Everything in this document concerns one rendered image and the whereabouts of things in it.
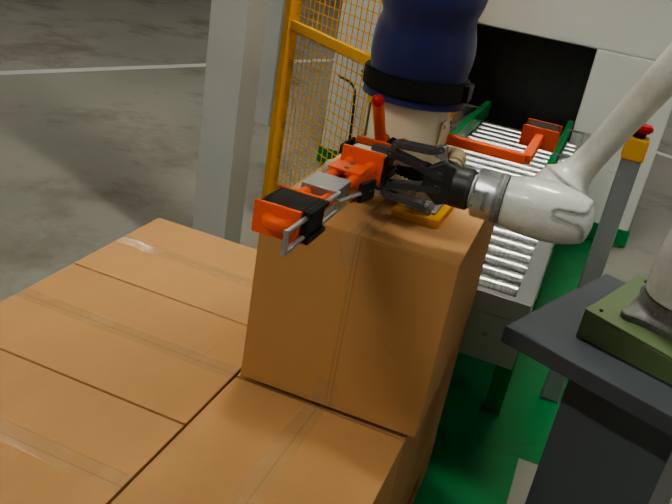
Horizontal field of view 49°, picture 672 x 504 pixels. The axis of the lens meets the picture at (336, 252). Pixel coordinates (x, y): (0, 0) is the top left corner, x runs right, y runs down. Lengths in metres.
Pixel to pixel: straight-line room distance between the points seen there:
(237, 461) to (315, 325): 0.30
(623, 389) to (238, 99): 1.93
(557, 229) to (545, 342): 0.39
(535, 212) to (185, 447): 0.77
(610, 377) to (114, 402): 0.99
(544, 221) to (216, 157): 1.99
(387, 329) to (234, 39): 1.74
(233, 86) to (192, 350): 1.48
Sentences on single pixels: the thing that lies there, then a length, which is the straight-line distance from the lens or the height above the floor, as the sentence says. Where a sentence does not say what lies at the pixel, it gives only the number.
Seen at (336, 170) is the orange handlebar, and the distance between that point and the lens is 1.30.
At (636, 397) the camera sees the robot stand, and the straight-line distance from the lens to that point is 1.57.
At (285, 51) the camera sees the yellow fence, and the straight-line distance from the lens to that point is 3.47.
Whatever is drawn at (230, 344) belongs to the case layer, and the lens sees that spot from 1.78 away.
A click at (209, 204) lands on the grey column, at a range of 3.18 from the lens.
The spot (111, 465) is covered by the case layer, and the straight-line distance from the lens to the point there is 1.45.
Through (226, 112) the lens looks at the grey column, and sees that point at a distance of 3.03.
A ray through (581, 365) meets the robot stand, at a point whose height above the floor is 0.75.
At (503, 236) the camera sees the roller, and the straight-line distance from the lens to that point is 2.69.
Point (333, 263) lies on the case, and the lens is 1.44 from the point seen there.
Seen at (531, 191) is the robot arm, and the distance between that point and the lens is 1.31.
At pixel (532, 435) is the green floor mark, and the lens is 2.68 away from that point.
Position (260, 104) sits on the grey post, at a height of 0.14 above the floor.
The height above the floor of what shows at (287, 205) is 1.11.
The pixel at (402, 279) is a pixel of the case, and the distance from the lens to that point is 1.41.
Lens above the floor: 1.51
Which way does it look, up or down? 25 degrees down
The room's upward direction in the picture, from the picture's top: 10 degrees clockwise
